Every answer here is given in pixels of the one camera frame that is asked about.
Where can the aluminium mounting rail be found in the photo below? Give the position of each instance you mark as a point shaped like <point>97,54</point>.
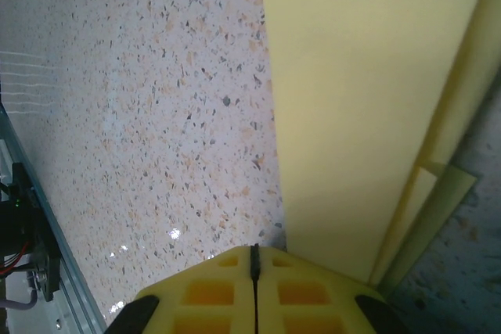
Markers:
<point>72,283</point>

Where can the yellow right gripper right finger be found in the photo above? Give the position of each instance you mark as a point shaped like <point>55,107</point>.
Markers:
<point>309,299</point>

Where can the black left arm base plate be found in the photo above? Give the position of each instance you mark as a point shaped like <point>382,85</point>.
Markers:
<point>49,275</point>

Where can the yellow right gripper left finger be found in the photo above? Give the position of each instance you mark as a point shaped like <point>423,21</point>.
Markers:
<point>203,299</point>

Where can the yellow paper sheet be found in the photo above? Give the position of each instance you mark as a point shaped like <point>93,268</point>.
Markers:
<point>352,95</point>

